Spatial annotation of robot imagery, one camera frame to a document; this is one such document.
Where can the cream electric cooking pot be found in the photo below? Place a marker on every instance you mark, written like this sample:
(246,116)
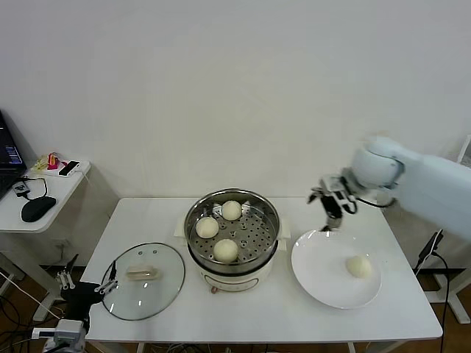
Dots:
(239,283)

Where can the black and white phone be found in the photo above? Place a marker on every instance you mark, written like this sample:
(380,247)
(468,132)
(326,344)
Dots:
(69,167)

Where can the stainless steel steamer basket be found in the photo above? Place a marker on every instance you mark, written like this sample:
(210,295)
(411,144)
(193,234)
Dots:
(257,239)

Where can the large white plate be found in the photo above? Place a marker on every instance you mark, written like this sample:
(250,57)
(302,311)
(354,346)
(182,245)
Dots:
(320,272)

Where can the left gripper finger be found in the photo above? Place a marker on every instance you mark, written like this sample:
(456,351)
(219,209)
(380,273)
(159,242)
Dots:
(114,271)
(64,280)

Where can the white side table with cup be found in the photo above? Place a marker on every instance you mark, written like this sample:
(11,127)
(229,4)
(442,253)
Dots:
(460,309)

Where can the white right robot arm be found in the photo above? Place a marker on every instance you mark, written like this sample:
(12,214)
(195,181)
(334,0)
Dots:
(434,187)

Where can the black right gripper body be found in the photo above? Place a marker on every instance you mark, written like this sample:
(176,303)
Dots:
(336,207)

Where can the white side table with laptop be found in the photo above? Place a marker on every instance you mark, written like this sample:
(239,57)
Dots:
(62,191)

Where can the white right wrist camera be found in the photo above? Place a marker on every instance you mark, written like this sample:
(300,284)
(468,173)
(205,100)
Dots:
(333,185)

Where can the white wall socket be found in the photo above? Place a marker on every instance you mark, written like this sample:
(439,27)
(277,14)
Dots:
(62,243)

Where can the round glass pot lid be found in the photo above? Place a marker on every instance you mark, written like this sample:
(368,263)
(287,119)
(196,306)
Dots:
(158,294)

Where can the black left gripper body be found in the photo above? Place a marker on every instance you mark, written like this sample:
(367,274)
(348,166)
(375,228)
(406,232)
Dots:
(81,296)

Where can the pink and red packet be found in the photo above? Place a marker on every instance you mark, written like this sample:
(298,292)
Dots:
(53,161)

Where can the white steamed baozi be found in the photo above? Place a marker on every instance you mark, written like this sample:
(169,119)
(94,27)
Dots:
(207,227)
(358,266)
(231,210)
(225,250)

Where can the yellow snack packet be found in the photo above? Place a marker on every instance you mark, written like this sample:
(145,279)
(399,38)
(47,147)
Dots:
(39,164)

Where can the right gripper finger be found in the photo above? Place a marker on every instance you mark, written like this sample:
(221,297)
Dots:
(313,194)
(329,225)

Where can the black computer mouse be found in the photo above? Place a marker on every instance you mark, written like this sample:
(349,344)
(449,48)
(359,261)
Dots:
(37,209)

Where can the black laptop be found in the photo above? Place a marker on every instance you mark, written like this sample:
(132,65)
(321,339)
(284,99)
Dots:
(7,173)

